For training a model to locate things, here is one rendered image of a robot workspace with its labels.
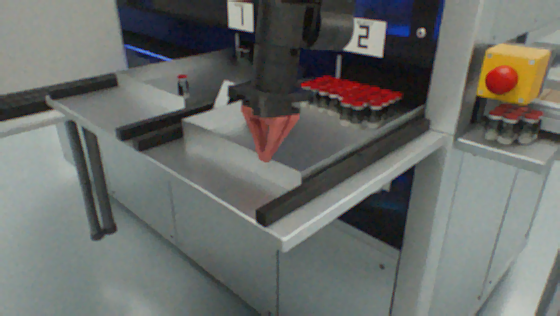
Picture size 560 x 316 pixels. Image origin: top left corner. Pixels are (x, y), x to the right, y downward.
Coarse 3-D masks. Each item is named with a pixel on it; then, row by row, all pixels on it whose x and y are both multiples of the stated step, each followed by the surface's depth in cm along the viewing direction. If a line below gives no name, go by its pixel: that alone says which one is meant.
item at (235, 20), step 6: (228, 6) 100; (234, 6) 99; (240, 6) 97; (246, 6) 96; (234, 12) 99; (240, 12) 98; (246, 12) 97; (234, 18) 100; (240, 18) 99; (246, 18) 97; (252, 18) 96; (234, 24) 101; (240, 24) 99; (246, 24) 98; (252, 24) 97; (246, 30) 98; (252, 30) 97
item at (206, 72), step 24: (120, 72) 95; (144, 72) 99; (168, 72) 104; (192, 72) 106; (216, 72) 106; (240, 72) 107; (144, 96) 89; (168, 96) 82; (192, 96) 80; (216, 96) 84
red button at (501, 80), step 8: (496, 72) 61; (504, 72) 60; (512, 72) 60; (488, 80) 62; (496, 80) 61; (504, 80) 60; (512, 80) 60; (488, 88) 62; (496, 88) 61; (504, 88) 60; (512, 88) 60
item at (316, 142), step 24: (192, 120) 71; (216, 120) 75; (240, 120) 78; (312, 120) 78; (336, 120) 78; (408, 120) 72; (216, 144) 65; (240, 144) 61; (288, 144) 69; (312, 144) 69; (336, 144) 69; (360, 144) 63; (264, 168) 59; (288, 168) 55; (312, 168) 55
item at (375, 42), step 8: (360, 24) 77; (368, 24) 76; (376, 24) 75; (384, 24) 74; (360, 32) 77; (376, 32) 75; (384, 32) 74; (352, 40) 79; (368, 40) 77; (376, 40) 76; (344, 48) 81; (352, 48) 80; (360, 48) 79; (368, 48) 77; (376, 48) 76
